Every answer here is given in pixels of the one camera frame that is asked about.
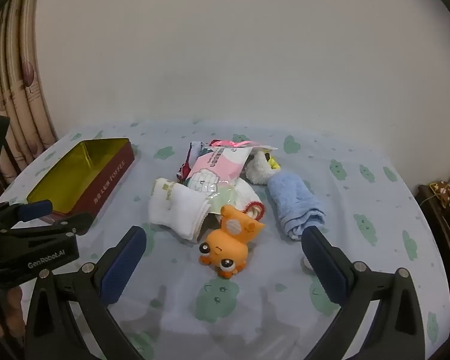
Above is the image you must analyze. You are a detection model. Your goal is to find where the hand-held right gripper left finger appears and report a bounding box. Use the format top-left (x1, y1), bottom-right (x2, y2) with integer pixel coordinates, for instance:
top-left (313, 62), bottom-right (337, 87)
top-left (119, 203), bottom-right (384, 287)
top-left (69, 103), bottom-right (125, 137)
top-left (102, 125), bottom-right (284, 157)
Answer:
top-left (24, 226), bottom-right (148, 360)

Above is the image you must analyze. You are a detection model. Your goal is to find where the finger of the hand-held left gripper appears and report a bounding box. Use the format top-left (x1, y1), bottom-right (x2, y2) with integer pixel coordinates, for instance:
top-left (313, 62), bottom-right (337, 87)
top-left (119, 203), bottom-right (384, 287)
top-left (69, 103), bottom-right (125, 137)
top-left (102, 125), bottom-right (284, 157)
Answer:
top-left (0, 199), bottom-right (54, 230)
top-left (0, 212), bottom-right (92, 239)

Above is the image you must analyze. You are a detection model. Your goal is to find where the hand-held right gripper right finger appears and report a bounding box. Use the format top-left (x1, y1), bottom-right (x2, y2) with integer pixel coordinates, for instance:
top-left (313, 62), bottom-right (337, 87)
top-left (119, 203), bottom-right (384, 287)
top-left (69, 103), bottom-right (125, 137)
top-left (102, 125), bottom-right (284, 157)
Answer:
top-left (301, 226), bottom-right (426, 360)

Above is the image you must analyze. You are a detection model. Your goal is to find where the red tin box gold inside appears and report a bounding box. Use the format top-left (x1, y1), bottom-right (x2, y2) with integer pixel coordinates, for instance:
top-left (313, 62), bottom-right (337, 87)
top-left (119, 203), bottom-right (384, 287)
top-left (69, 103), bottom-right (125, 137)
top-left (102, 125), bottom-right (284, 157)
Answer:
top-left (26, 138), bottom-right (136, 226)

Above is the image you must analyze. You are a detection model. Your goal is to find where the light blue towel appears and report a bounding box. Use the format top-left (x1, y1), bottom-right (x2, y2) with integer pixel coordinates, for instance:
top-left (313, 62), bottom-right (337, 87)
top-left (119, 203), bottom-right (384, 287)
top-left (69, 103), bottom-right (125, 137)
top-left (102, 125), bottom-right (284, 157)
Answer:
top-left (267, 170), bottom-right (327, 241)

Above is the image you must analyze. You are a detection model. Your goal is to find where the orange big-eyed toy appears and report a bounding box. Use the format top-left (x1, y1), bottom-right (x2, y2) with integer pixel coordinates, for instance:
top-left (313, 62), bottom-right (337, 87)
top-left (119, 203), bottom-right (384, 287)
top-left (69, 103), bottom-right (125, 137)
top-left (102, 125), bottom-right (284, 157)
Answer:
top-left (199, 204), bottom-right (266, 279)

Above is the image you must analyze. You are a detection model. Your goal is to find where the pink and white tissue pack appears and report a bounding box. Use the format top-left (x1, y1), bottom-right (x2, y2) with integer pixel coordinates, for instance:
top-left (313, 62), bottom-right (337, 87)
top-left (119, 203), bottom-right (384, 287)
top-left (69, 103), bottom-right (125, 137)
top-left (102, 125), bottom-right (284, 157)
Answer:
top-left (180, 145), bottom-right (254, 214)

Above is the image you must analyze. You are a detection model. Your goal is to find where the person's left hand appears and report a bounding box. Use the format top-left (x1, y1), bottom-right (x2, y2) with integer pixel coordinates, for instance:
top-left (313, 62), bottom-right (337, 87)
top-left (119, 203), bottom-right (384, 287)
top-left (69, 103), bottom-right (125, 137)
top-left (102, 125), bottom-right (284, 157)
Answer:
top-left (0, 289), bottom-right (25, 340)

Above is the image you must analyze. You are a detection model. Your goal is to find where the white sock with red trim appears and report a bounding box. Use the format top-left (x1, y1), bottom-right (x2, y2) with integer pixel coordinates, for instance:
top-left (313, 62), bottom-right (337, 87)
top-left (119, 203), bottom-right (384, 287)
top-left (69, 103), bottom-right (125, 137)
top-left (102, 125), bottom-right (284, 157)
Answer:
top-left (234, 178), bottom-right (265, 222)

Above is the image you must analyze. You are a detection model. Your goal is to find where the beige leaf-print curtain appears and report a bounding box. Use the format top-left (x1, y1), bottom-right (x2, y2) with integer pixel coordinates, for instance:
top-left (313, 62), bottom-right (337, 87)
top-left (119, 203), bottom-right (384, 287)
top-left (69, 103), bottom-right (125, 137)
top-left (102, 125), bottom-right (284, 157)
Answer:
top-left (0, 0), bottom-right (59, 184)

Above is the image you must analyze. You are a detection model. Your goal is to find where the dark wooden cabinet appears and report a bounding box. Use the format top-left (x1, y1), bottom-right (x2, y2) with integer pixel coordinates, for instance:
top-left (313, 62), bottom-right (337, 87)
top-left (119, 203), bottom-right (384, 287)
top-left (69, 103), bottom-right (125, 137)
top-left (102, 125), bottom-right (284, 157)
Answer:
top-left (414, 184), bottom-right (450, 289)

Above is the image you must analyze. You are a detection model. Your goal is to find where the white fluffy plush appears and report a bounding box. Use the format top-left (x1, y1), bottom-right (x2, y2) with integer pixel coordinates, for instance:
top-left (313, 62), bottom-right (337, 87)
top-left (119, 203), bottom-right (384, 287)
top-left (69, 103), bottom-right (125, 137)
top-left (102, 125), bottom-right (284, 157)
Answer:
top-left (245, 152), bottom-right (276, 186)

